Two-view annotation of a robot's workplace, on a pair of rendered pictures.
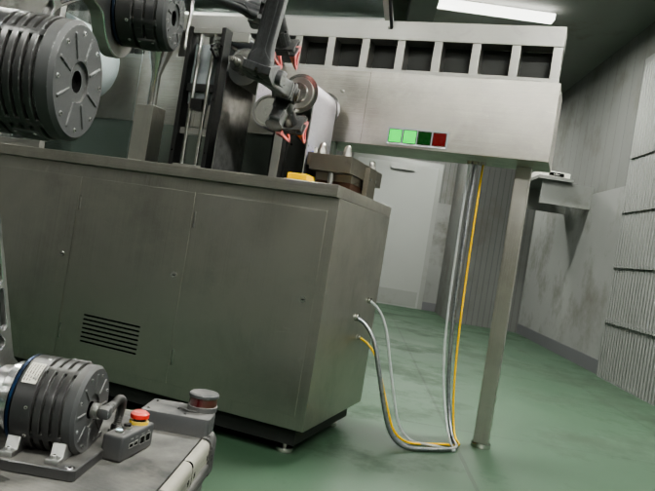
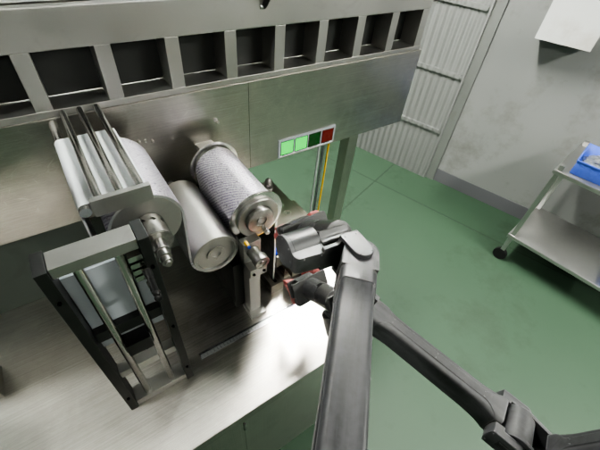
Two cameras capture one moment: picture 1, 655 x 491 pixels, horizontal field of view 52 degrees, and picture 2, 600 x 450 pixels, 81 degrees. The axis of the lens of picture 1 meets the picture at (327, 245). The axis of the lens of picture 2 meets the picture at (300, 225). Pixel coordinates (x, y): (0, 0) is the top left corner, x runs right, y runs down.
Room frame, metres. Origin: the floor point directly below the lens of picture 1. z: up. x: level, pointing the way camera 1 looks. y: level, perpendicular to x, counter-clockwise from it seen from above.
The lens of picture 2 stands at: (2.10, 0.68, 1.86)
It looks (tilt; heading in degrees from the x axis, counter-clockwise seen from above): 44 degrees down; 301
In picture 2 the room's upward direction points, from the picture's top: 6 degrees clockwise
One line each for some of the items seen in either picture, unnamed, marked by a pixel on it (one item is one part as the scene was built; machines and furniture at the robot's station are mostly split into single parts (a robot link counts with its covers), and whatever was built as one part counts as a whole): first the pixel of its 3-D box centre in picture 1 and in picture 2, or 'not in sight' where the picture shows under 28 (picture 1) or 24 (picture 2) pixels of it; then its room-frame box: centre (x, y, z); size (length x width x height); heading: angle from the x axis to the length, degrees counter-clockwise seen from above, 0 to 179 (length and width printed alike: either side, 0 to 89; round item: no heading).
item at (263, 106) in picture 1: (281, 118); (196, 223); (2.68, 0.26, 1.17); 0.26 x 0.12 x 0.12; 160
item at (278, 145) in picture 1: (278, 142); (254, 280); (2.50, 0.24, 1.05); 0.06 x 0.05 x 0.31; 160
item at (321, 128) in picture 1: (320, 135); (254, 216); (2.62, 0.09, 1.12); 0.23 x 0.01 x 0.18; 160
